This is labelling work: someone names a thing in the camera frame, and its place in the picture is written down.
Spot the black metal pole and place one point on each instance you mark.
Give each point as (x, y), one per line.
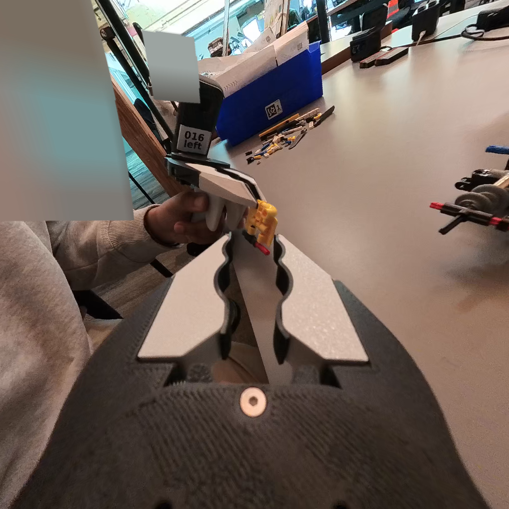
(323, 20)

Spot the partly built lego vehicle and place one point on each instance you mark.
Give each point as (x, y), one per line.
(477, 199)

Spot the dark flat bar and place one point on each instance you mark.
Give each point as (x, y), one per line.
(368, 62)
(391, 55)

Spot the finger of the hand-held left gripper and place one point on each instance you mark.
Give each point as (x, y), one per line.
(222, 185)
(242, 177)

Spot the person's left forearm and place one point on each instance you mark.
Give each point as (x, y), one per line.
(99, 246)

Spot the yellow lego block with red pin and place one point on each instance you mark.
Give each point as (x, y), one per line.
(262, 218)

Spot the white cardboard box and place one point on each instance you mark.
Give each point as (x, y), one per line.
(292, 45)

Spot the printed cardboard sheet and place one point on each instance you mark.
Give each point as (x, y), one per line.
(274, 16)

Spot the black power brick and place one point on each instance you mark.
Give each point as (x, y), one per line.
(495, 16)

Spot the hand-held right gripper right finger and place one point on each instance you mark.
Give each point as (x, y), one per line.
(322, 314)

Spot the pile of lego pieces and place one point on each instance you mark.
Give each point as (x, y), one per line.
(278, 127)

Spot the person's left hand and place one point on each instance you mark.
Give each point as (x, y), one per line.
(171, 222)

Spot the person's grey sweatshirt torso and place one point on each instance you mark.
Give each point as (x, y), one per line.
(31, 358)

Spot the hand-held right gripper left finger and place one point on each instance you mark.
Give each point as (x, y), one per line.
(183, 314)

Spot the blue plastic bin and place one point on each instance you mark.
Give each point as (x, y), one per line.
(246, 115)

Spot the grey desk mat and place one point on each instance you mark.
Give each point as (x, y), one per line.
(457, 24)

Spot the person's beige trousers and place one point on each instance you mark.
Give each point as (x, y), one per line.
(238, 364)

